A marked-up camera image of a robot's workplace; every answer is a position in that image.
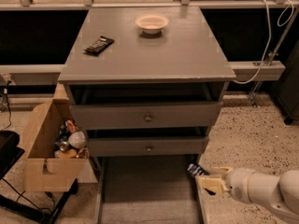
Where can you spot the grey middle drawer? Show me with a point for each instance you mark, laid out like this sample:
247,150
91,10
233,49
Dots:
112,147

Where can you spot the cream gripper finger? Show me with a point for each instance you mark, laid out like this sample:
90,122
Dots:
218,170
213,184

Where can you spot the grey open bottom drawer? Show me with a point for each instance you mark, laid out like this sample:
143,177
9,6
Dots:
148,190

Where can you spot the metal railing frame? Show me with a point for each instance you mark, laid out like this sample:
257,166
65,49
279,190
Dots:
225,73

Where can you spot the metal soda can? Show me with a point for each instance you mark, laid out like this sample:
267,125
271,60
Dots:
64,146

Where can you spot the black snack bar wrapper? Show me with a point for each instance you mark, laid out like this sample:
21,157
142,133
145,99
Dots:
99,45

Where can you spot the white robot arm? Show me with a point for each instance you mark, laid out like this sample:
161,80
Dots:
279,194

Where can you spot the white paper bowl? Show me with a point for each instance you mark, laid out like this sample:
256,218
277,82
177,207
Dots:
151,23

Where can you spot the blue rxbar blueberry wrapper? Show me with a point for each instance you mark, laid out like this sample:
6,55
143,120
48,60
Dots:
195,169

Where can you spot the black stand with tray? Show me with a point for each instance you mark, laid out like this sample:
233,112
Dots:
12,174

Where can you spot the grey wooden drawer cabinet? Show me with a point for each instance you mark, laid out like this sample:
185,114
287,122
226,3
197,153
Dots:
139,68

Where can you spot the cardboard box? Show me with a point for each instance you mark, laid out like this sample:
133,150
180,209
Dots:
45,172

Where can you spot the grey top drawer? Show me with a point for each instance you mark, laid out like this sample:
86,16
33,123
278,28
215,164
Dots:
145,116

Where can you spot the colourful snack bag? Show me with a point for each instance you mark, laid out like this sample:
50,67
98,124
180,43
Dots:
67,128

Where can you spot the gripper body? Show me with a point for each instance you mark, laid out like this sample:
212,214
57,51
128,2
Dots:
239,184

